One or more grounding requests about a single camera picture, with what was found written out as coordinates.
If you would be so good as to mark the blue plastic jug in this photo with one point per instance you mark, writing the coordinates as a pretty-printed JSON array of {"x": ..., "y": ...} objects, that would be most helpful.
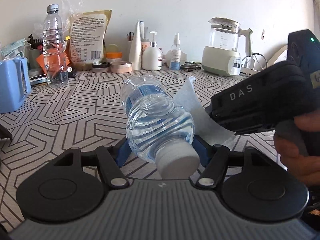
[{"x": 15, "y": 83}]

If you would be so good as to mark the upright clear water bottle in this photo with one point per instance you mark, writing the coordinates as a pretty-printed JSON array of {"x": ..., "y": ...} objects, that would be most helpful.
[{"x": 54, "y": 48}]

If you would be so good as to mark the pink round cosmetic jar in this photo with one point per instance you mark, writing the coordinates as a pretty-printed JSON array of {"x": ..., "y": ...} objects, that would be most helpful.
[{"x": 120, "y": 67}]

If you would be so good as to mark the black lid round jar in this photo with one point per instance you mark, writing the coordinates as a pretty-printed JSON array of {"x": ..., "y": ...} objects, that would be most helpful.
[{"x": 100, "y": 67}]

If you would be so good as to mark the clear blue-label water bottle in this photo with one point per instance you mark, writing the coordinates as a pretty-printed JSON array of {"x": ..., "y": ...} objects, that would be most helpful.
[{"x": 158, "y": 129}]

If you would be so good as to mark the clear plastic bag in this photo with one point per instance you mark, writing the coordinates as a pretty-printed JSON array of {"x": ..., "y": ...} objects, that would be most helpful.
[{"x": 71, "y": 10}]

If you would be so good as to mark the clear spray bottle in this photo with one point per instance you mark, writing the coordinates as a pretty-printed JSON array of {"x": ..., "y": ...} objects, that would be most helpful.
[{"x": 175, "y": 54}]

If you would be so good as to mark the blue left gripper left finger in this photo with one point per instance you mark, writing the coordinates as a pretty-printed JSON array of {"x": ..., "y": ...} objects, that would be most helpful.
[{"x": 122, "y": 151}]

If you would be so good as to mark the orange cardboard box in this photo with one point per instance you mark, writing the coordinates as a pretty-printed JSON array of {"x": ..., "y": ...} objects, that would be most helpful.
[{"x": 40, "y": 61}]

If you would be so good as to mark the beige printed food bag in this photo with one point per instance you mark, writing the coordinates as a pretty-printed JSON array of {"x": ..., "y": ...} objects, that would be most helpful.
[{"x": 87, "y": 38}]

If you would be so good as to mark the orange lid jar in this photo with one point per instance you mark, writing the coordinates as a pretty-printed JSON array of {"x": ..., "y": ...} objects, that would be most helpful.
[{"x": 113, "y": 53}]

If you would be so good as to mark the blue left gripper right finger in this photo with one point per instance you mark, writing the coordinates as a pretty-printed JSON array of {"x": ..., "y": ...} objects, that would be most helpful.
[{"x": 201, "y": 147}]

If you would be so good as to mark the white round appliance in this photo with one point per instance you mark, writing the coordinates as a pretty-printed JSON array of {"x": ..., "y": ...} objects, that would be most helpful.
[{"x": 280, "y": 55}]

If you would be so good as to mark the white pump lotion bottle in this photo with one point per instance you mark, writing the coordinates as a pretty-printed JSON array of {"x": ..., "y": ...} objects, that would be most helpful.
[{"x": 152, "y": 56}]

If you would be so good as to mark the white cleaning cloth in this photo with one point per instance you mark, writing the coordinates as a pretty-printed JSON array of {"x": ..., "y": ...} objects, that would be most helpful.
[{"x": 210, "y": 131}]

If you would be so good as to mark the glass electric kettle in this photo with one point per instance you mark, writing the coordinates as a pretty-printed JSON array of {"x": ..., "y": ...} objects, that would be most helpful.
[{"x": 221, "y": 56}]

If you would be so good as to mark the white cosmetic tube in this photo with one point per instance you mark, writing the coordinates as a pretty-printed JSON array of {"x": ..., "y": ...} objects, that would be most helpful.
[{"x": 135, "y": 55}]

